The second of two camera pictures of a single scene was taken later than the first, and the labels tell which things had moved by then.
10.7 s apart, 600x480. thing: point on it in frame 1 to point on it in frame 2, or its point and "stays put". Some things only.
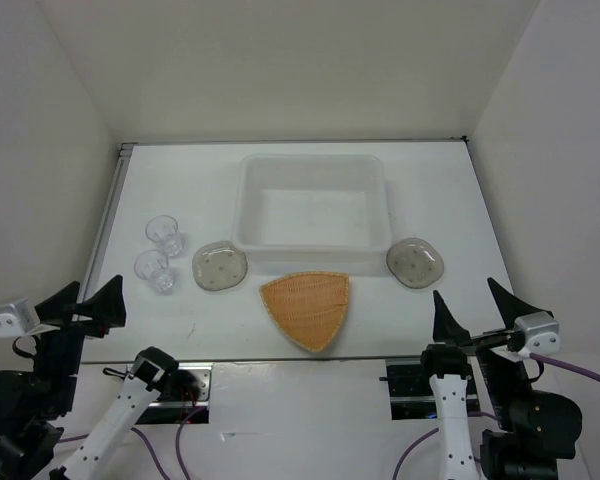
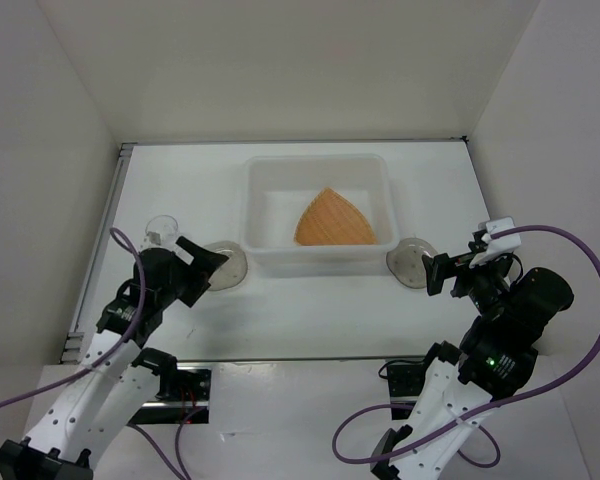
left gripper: (57, 312) to (208, 262)
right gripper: (446, 324) to (439, 267)
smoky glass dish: (219, 265) stays put
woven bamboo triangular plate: (309, 306) to (333, 219)
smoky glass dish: (415, 263) stays put
